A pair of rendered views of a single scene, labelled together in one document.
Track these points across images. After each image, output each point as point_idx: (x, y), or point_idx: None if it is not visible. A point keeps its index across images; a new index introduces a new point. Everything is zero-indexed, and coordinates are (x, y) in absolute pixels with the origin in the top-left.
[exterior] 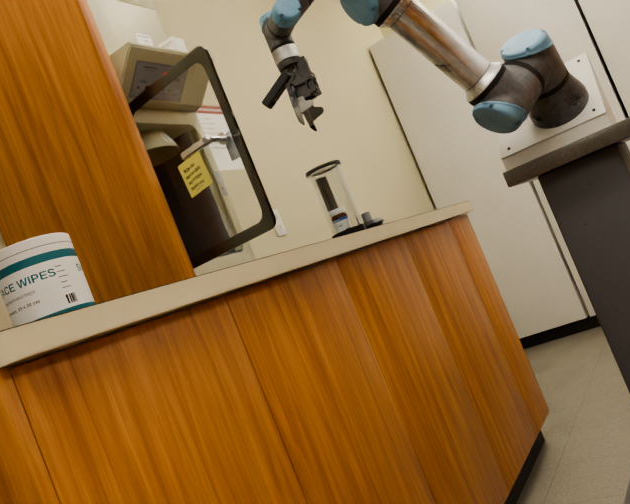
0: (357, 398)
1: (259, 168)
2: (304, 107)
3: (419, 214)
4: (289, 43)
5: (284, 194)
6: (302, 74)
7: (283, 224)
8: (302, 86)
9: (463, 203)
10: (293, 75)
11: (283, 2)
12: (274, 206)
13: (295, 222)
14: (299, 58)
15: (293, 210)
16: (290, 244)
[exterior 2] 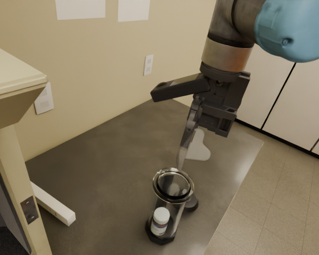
0: None
1: (157, 19)
2: (194, 154)
3: (226, 211)
4: (246, 47)
5: (165, 41)
6: (226, 101)
7: (152, 65)
8: (213, 116)
9: (259, 150)
10: (213, 92)
11: None
12: (152, 52)
13: (161, 62)
14: (240, 78)
15: (165, 53)
16: (149, 79)
